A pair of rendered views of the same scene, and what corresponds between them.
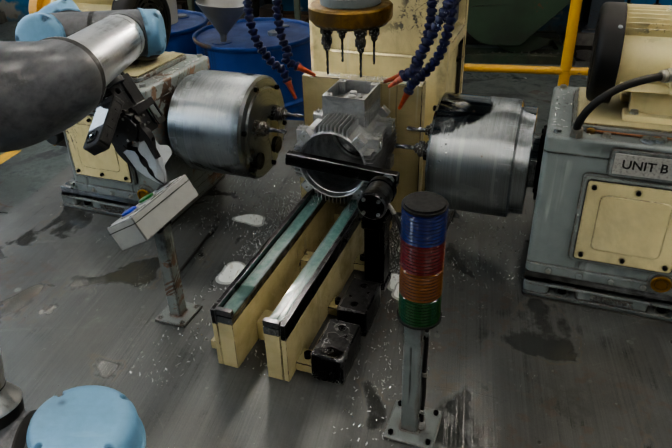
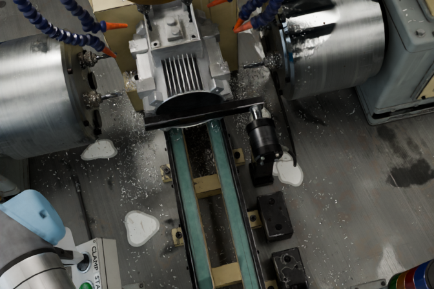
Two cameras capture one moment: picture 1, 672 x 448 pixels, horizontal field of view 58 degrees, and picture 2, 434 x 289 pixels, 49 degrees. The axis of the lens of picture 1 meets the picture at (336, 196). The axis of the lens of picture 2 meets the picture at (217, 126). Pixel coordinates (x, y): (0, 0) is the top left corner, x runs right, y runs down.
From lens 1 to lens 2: 0.84 m
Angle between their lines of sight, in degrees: 40
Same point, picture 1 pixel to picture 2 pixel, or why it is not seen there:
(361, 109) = (197, 47)
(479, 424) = not seen: hidden behind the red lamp
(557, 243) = (403, 94)
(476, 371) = (383, 226)
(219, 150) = (65, 146)
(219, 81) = (20, 80)
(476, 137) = (336, 51)
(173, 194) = (106, 269)
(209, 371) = not seen: outside the picture
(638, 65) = not seen: outside the picture
